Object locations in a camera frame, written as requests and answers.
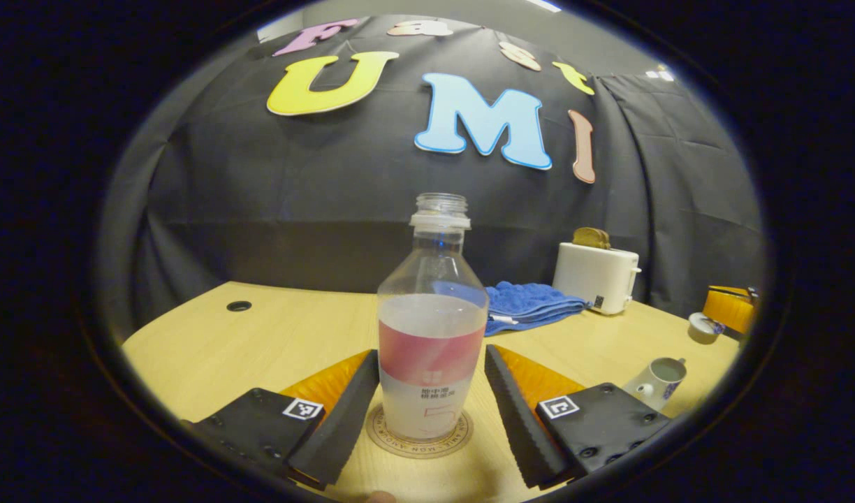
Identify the brown bread slice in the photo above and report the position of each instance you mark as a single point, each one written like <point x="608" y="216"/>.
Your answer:
<point x="585" y="237"/>
<point x="603" y="241"/>

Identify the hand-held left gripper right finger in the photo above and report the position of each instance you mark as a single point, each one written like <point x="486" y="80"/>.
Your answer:
<point x="515" y="419"/>

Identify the white teacup with blue pattern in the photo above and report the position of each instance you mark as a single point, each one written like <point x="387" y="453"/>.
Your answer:
<point x="651" y="391"/>

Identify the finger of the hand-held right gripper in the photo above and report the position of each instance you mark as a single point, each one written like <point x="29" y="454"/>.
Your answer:
<point x="728" y="307"/>

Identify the clear water bottle pink label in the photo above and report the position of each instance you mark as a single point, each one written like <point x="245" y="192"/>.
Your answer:
<point x="431" y="335"/>

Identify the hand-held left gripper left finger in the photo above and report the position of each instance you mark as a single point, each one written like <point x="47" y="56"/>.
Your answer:
<point x="344" y="426"/>

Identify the white toaster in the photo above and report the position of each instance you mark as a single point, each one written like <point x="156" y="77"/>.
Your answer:
<point x="595" y="276"/>

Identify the black backdrop cloth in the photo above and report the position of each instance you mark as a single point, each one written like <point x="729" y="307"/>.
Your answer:
<point x="260" y="195"/>

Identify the folded blue towel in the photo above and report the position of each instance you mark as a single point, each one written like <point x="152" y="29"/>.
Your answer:
<point x="532" y="304"/>

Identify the round wooden coaster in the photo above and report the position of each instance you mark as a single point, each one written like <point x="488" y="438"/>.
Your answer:
<point x="381" y="433"/>

